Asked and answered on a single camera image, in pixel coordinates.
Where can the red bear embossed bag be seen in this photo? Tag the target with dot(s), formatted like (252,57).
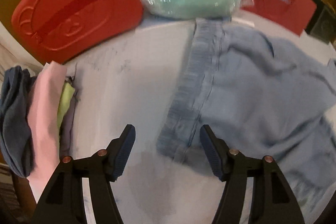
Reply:
(59,30)

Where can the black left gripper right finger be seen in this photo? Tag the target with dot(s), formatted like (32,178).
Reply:
(272,199)

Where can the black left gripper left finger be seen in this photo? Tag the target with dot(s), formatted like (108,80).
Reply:
(62,200)

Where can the dark blue folded cloth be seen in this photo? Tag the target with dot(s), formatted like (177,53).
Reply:
(16,136)

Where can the yellow-green folded cloth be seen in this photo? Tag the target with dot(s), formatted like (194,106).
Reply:
(64,103)

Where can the black gift box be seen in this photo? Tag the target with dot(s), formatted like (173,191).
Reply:
(322,23)

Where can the pink folded cloth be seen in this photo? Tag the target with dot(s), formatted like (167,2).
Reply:
(44,101)

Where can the light blue garment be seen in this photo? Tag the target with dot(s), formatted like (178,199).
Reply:
(263,96)

